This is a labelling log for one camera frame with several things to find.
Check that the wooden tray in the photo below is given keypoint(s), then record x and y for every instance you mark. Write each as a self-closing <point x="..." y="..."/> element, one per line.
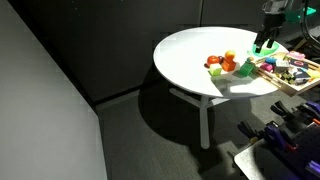
<point x="283" y="87"/>

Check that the orange ball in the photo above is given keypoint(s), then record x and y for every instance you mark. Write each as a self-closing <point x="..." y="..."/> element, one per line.
<point x="230" y="55"/>

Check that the dark maroon ball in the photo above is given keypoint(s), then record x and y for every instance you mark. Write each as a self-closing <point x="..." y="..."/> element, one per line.
<point x="221" y="59"/>

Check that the red ball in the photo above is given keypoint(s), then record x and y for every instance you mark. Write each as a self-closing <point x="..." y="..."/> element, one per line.
<point x="212" y="60"/>

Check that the black perforated breadboard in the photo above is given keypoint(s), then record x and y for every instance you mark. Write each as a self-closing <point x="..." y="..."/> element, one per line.
<point x="306" y="150"/>

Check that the grey metal plate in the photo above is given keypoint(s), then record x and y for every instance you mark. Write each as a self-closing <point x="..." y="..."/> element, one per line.
<point x="253" y="163"/>

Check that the black spring clamp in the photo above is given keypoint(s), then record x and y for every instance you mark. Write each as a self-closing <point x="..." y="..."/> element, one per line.
<point x="283" y="110"/>
<point x="250" y="130"/>

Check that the purple clamp orange tip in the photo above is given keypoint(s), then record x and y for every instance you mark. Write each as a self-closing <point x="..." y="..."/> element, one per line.
<point x="278" y="136"/>
<point x="311" y="110"/>

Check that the black block letter A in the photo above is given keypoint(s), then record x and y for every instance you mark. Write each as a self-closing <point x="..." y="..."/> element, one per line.
<point x="302" y="76"/>

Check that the white table base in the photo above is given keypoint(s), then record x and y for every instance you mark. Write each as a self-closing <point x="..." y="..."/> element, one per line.
<point x="204" y="120"/>

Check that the lime green small cube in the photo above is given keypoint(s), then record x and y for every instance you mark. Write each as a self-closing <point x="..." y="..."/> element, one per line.
<point x="215" y="70"/>

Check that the small grey patterned cube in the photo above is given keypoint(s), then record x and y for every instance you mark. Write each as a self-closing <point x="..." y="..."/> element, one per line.
<point x="287" y="77"/>

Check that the wooden stand legs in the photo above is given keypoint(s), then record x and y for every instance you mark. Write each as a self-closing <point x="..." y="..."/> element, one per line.
<point x="300" y="44"/>

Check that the yellow toy piece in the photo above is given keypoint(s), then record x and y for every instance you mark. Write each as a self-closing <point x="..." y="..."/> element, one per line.
<point x="314" y="73"/>

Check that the green toy block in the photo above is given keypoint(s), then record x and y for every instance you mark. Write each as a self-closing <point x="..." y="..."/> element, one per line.
<point x="247" y="69"/>

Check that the pink toy block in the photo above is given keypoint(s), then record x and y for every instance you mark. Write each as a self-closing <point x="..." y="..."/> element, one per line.
<point x="267" y="66"/>

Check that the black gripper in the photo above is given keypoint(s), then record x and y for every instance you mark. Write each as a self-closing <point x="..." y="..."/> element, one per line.
<point x="273" y="22"/>

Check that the blue number block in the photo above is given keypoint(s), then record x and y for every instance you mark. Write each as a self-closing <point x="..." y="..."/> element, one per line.
<point x="271" y="60"/>

